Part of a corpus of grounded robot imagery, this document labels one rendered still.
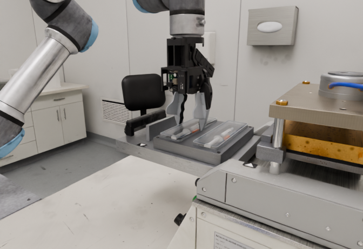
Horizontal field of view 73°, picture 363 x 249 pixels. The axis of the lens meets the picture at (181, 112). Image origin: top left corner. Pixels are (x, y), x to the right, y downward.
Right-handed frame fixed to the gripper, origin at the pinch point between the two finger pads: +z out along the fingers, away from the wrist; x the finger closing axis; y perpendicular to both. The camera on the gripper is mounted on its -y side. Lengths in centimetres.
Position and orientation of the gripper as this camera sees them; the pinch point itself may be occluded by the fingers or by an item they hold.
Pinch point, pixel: (191, 122)
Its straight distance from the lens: 60.6
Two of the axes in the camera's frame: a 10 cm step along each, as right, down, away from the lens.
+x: 8.4, 1.4, -5.3
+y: -5.5, 2.2, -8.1
